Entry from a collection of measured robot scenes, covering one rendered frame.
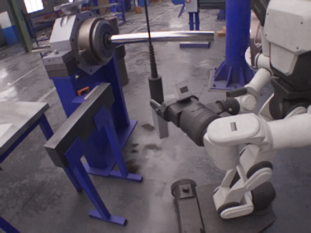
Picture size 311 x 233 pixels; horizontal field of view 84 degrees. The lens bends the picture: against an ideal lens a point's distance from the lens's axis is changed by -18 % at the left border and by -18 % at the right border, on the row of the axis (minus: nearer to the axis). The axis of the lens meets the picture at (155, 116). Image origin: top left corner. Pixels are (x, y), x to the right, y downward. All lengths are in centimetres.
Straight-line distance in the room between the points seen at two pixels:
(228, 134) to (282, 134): 12
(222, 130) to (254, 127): 7
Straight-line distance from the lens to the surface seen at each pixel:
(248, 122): 43
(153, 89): 67
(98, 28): 150
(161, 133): 76
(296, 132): 46
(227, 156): 45
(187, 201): 143
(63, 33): 153
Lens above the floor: 142
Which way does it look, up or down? 35 degrees down
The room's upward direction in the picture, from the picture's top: 8 degrees counter-clockwise
